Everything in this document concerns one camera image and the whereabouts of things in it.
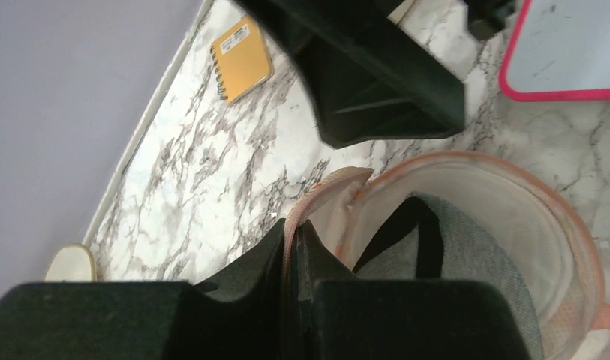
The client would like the yellow spiral notebook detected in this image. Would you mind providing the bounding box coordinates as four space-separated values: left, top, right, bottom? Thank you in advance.
210 15 273 104

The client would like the white cylindrical mesh bag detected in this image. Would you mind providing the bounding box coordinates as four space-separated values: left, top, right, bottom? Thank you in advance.
44 244 97 282

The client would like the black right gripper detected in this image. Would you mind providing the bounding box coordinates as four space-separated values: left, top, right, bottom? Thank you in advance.
240 0 516 149

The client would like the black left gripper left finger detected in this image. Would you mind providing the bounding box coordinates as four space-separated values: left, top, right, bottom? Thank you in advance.
0 220 284 359

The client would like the floral mesh laundry bag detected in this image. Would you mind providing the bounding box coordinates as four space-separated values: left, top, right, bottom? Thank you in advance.
283 151 610 359

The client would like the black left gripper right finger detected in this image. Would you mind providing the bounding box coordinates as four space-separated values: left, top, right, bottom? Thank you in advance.
290 222 529 359

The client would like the grey black bra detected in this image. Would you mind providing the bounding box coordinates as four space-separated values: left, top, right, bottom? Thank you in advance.
353 193 545 359

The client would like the pink framed whiteboard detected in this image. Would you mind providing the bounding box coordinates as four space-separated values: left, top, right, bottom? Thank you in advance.
498 0 610 102

